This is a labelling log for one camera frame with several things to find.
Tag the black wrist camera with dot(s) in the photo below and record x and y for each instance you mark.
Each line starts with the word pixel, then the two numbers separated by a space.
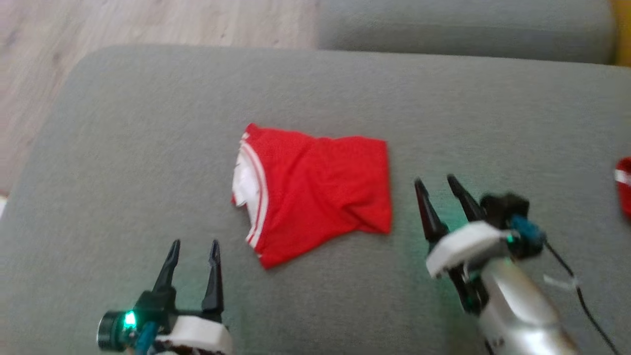
pixel 512 217
pixel 128 320

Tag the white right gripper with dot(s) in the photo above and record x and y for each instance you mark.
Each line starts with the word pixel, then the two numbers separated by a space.
pixel 466 244

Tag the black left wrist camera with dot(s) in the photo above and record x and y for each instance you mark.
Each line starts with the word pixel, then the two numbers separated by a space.
pixel 128 320

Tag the mustard yellow cushion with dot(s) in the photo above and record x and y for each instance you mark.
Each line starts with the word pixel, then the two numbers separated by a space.
pixel 622 29

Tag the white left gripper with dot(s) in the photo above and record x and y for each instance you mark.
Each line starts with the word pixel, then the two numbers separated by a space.
pixel 202 335

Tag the grey sofa seat cushion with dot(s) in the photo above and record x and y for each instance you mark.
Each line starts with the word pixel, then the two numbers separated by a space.
pixel 148 148

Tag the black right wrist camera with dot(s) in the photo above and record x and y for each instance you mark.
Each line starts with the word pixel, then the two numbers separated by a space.
pixel 512 217

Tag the red white basketball shorts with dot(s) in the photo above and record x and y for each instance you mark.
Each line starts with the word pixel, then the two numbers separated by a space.
pixel 624 187

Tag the red white basketball jersey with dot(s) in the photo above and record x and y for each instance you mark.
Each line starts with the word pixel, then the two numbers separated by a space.
pixel 325 192

